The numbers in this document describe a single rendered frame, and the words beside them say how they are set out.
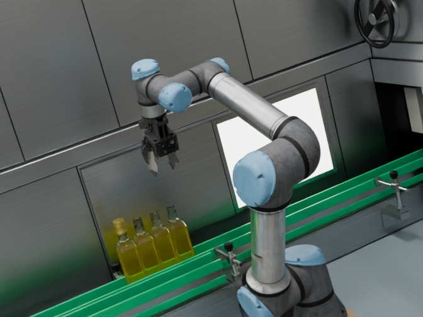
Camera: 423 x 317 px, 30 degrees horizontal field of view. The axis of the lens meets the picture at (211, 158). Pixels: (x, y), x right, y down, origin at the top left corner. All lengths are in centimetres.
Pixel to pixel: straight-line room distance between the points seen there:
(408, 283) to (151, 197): 86
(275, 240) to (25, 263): 95
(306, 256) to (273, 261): 17
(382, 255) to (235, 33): 90
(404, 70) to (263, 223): 112
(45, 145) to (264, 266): 87
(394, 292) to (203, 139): 79
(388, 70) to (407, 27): 22
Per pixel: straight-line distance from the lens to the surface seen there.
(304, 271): 212
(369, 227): 282
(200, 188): 266
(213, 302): 248
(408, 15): 273
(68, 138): 252
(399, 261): 269
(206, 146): 265
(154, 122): 216
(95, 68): 252
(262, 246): 194
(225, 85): 204
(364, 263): 272
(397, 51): 284
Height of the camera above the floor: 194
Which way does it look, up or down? 16 degrees down
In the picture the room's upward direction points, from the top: 15 degrees counter-clockwise
